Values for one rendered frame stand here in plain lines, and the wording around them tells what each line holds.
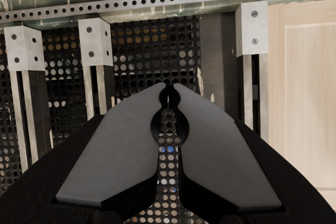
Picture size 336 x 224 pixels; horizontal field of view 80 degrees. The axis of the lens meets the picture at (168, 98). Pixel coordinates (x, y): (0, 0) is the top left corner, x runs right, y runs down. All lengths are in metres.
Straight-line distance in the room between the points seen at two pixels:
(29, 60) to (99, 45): 0.22
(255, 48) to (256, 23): 0.06
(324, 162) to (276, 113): 0.19
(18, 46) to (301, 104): 0.80
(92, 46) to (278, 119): 0.55
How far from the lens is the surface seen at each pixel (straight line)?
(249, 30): 0.56
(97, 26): 0.60
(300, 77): 0.65
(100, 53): 0.59
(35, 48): 0.74
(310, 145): 0.69
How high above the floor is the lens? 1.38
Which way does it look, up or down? 31 degrees down
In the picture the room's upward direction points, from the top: 178 degrees counter-clockwise
